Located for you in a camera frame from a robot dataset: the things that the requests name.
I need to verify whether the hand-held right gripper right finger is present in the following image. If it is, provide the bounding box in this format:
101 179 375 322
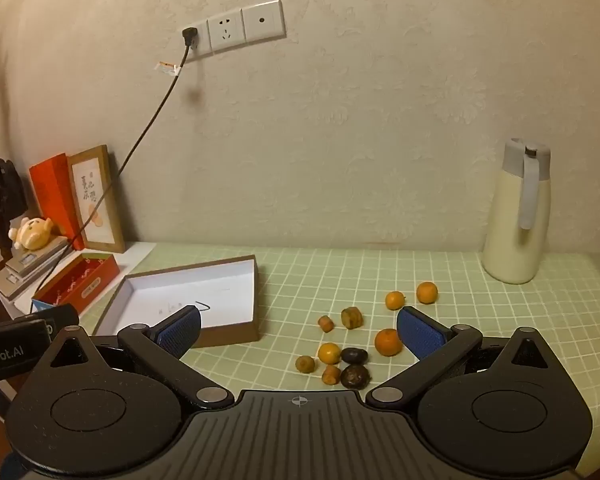
365 306 568 409

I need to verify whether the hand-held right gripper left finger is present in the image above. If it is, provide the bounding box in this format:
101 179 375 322
27 306 236 411

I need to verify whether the large orange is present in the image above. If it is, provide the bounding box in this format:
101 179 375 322
374 328 404 357

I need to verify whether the shallow white cardboard box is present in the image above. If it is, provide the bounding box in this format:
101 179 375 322
91 255 261 350

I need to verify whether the large silver digital scale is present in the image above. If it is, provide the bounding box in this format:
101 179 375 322
0 247 81 302

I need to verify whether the red open cardboard box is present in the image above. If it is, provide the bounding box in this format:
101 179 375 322
31 253 122 317

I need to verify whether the small silver digital scale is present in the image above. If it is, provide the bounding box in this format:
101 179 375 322
4 236 73 275

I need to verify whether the green checked tablecloth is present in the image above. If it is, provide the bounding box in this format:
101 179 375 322
82 242 600 476

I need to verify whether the yellow plush toy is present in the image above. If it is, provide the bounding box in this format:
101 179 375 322
8 216 65 251

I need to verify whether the cream thermos jug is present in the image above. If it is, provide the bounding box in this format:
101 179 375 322
481 137 552 285

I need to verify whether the wooden framed calligraphy picture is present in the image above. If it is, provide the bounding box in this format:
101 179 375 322
67 145 127 254

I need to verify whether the large black bag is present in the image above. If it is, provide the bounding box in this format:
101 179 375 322
0 156 30 251

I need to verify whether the red paper envelope box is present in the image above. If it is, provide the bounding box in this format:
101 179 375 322
29 154 86 251

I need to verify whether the black power cable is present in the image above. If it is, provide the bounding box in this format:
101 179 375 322
10 42 188 311

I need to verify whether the white wall socket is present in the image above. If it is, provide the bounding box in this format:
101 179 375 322
184 19 212 57
207 10 245 52

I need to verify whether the white single-hole wall outlet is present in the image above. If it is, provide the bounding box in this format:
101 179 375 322
241 0 287 43

